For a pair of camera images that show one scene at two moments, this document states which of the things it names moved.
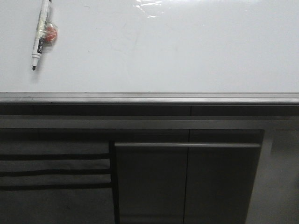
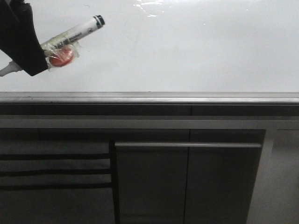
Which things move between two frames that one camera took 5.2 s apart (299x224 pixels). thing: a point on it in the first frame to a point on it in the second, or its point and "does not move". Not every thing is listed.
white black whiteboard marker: x=46 y=32 to x=63 y=51
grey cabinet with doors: x=184 y=176 does not move
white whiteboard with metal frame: x=152 y=52 does not move
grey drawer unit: x=57 y=176 does not move
